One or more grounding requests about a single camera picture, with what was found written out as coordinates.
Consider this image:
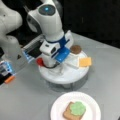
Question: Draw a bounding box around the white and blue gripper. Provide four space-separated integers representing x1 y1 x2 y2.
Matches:
40 30 74 69

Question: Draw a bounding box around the green lettuce piece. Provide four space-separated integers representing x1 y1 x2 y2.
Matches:
70 102 86 115

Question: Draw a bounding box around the toast bread slice front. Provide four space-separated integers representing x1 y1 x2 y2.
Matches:
62 102 82 120

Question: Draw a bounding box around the red tomato slice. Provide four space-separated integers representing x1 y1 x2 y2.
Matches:
36 58 44 66

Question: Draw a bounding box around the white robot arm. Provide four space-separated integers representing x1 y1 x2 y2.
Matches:
27 0 74 69

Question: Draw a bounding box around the black device with blue light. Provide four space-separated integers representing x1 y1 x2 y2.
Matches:
22 40 42 61

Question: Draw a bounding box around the brown round meat patty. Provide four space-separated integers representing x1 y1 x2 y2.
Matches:
70 45 82 54

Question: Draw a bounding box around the white divided round tray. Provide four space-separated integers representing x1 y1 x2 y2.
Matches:
39 51 89 85

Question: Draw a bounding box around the yellow cheese slice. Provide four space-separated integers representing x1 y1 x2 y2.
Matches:
79 57 92 67

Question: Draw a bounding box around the orange small block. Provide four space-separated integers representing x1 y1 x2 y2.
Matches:
4 76 15 84

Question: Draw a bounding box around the white paper plate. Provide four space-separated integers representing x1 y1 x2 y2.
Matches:
50 92 101 120

